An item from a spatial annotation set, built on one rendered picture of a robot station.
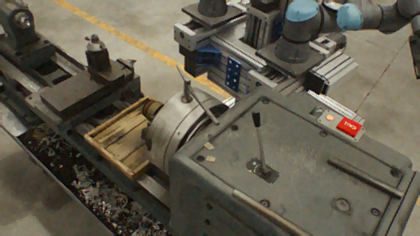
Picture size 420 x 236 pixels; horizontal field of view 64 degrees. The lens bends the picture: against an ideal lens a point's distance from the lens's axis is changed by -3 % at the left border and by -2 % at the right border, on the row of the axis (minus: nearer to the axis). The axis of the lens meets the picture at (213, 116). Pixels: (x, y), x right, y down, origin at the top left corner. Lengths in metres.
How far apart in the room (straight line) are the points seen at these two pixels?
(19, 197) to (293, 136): 1.95
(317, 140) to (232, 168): 0.27
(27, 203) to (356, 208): 2.05
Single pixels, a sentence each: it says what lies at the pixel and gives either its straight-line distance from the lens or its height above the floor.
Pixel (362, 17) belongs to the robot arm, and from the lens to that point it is 1.08.
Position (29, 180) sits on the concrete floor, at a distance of 2.63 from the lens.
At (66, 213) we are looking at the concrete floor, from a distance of 2.39.
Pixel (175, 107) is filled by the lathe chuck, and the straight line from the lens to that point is 1.09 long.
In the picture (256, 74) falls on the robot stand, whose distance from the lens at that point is 1.45.
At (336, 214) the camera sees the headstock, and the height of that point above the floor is 1.26.
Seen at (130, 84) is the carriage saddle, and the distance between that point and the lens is 1.71.
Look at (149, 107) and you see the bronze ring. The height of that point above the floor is 1.11.
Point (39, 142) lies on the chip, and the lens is 2.05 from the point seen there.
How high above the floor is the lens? 1.97
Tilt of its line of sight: 44 degrees down
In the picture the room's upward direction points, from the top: 5 degrees clockwise
